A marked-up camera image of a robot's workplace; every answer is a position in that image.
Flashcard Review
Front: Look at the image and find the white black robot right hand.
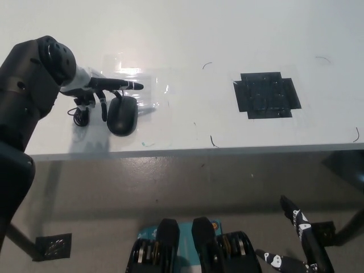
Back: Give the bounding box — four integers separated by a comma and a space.
255, 194, 334, 273

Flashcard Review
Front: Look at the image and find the clear plastic film sheet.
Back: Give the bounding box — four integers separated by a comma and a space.
115, 73, 160, 114

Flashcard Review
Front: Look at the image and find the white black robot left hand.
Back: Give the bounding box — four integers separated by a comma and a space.
59, 66, 144, 122

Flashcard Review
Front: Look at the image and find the black computer mouse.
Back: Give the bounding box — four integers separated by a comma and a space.
106, 96, 139, 137

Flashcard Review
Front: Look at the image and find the black table leg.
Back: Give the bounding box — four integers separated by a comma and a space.
334, 206, 364, 247
5, 224, 37, 259

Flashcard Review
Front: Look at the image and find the black tape patch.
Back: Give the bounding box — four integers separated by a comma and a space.
232, 71, 302, 120

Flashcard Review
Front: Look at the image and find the black floor foot plate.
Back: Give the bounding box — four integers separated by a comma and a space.
309, 221, 338, 247
31, 233, 73, 262

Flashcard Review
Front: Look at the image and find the dark under-table bracket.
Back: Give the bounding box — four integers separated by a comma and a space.
321, 150, 364, 186

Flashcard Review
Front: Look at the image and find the black mouse cable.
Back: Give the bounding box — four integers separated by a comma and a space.
67, 90, 123, 127

